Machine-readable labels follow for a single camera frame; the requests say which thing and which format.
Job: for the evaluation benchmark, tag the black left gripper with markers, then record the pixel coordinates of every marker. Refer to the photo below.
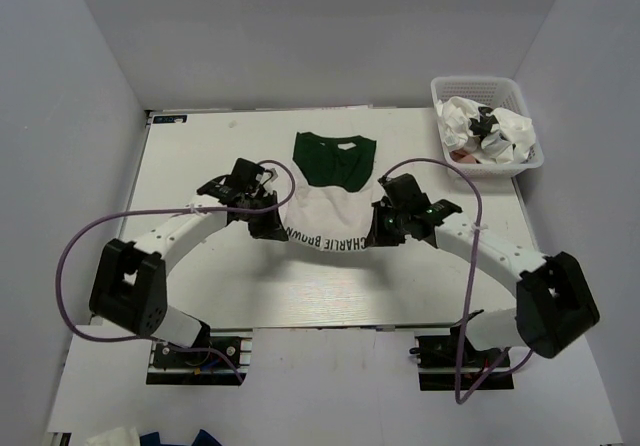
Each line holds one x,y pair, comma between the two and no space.
272,228

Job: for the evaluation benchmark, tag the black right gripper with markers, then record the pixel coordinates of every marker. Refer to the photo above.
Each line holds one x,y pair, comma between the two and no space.
378,237

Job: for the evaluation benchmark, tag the pink t shirt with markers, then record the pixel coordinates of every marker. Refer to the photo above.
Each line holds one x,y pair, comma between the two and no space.
463,157

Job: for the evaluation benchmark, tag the white green Charlie Brown shirt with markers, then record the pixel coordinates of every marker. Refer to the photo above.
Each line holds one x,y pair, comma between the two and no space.
331,210

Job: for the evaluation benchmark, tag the white t shirt black print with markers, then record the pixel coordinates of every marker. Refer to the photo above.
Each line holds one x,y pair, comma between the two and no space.
492,135

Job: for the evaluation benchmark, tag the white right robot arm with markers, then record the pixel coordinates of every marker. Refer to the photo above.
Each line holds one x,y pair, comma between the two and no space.
554,305

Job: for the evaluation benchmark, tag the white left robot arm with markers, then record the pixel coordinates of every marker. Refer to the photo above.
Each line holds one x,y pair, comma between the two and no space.
130,287

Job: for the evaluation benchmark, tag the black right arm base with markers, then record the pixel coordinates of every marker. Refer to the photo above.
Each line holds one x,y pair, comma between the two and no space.
435,356

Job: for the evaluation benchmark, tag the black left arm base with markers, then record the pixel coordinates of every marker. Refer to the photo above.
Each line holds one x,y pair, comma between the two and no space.
225,362

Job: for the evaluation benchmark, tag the white plastic basket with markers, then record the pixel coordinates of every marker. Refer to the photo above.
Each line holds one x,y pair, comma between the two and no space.
493,92

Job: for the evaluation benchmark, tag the small label sticker on table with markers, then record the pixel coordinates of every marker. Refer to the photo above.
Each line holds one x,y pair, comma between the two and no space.
169,119

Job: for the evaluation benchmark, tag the blue cloth at bottom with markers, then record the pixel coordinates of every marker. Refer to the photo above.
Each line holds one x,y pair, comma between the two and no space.
200,438

